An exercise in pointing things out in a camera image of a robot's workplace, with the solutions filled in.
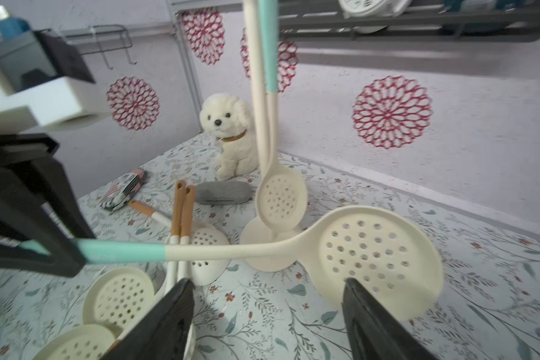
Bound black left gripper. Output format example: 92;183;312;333
0;133;94;278

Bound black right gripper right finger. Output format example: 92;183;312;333
341;277;437;360

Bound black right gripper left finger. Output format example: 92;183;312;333
102;278;194;360

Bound cream skimmer mint handle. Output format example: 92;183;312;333
256;1;308;233
17;205;445;323

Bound cream utensil rack stand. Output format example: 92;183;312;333
239;0;303;273

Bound flag print rolled pouch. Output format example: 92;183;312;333
100;168;148;212

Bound white plush dog toy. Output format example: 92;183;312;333
199;93;260;181

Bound white alarm clock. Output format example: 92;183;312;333
338;0;412;19

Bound teal alarm clock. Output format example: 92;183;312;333
442;0;529;34

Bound cream skimmer brown handle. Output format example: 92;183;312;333
84;181;195;353

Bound cream skimmer wooden handle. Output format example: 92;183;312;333
32;179;188;360

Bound cream skimmer orange handle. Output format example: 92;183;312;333
123;187;229;290

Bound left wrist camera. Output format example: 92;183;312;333
0;5;110;135

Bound black wire wall rack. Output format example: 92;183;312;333
42;24;137;70

